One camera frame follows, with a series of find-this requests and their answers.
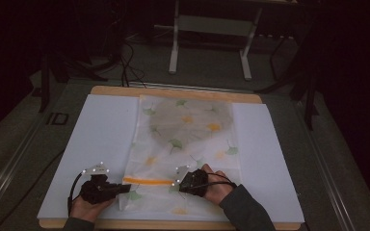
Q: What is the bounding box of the bundle of black cables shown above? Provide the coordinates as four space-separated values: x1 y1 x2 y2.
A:
117 39 148 90

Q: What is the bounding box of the long black floor cable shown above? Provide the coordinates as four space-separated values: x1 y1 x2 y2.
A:
0 149 66 231

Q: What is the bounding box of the hand-held gripper black cable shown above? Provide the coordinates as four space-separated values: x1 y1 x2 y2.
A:
191 171 239 191
66 171 85 217

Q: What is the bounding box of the person's right hand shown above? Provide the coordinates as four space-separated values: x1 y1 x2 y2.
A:
199 163 236 207

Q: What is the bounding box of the metal floor rail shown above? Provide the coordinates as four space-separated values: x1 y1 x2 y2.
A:
0 109 51 219
293 99 358 231

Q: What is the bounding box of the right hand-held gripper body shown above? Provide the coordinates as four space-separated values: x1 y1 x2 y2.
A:
172 165 210 198

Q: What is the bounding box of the leaf-print mesh zipper bag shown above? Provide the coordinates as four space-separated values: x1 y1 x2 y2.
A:
118 93 243 216

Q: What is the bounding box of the black rectangular bracket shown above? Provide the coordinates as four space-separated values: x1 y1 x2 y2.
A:
45 112 70 126

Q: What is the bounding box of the left hand-held gripper black cable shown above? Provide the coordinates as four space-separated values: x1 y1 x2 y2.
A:
66 171 85 217

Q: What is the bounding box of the right hand-held gripper black cable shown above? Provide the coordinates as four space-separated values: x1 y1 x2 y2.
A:
191 171 239 191

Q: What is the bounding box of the black stand with tall post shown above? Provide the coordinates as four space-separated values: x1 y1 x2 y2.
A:
254 28 323 132

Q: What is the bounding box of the white mat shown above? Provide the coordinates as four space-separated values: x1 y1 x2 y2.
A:
37 93 304 224

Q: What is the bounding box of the white metal stand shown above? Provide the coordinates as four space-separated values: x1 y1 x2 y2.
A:
168 0 265 82

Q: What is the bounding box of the person's left hand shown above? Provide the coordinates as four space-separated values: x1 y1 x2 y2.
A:
69 195 116 223

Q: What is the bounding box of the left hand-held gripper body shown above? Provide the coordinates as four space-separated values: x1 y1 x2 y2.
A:
78 161 118 206

